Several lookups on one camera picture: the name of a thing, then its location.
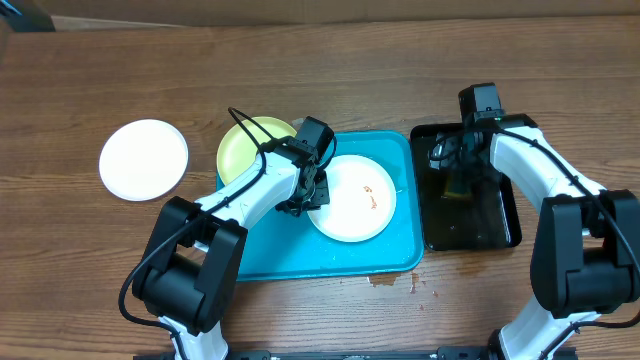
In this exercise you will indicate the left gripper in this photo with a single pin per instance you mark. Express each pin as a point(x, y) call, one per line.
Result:
point(321, 199)

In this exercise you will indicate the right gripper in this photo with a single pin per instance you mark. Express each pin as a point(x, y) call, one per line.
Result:
point(451, 163)

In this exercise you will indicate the yellow green sponge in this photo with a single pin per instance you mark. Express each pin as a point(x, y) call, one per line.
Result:
point(456, 186)

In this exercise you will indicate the white plate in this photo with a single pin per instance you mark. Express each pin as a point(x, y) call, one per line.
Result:
point(362, 200)
point(143, 160)

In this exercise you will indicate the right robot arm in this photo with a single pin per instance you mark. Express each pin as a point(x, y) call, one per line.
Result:
point(585, 260)

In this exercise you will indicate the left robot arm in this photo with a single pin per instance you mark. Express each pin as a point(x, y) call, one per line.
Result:
point(187, 275)

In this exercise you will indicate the black rectangular water tray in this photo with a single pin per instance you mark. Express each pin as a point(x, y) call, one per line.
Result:
point(486, 220)

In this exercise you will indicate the teal plastic tray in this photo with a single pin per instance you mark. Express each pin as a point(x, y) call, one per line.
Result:
point(281, 246)

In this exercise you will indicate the yellow-green plate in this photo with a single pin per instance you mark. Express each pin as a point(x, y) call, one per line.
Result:
point(236, 152)

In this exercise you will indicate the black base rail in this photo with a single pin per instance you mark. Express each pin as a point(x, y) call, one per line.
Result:
point(443, 353)

